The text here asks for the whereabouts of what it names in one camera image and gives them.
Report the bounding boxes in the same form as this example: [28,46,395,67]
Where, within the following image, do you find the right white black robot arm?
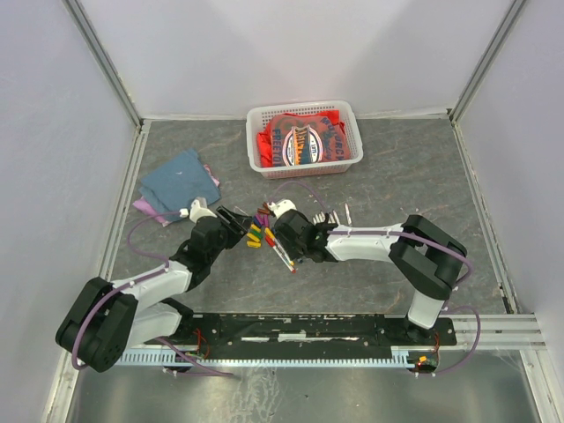
[273,208,473,345]

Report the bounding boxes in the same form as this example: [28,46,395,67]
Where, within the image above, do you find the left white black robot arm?
[56,198,254,373]

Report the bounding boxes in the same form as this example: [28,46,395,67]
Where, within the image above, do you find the red cap marker pen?
[264,227,296,273]

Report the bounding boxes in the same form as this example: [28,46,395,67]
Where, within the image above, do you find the blue folded cloth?
[138,149,220,213]

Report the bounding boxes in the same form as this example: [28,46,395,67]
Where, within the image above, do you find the pink folded cloth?
[132,164,220,227]

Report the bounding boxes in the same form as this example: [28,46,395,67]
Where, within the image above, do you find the white plastic basket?
[246,100,364,179]

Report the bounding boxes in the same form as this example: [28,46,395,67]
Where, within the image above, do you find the orange printed t-shirt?
[256,110,351,167]

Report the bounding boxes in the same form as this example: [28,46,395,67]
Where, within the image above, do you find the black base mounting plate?
[165,313,456,358]

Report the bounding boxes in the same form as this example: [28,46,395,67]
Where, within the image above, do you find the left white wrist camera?
[179,197,217,223]

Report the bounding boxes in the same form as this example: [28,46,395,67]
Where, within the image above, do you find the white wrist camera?
[267,199,296,219]
[179,197,217,223]

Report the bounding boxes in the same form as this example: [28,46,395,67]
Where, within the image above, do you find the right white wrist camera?
[267,199,296,219]

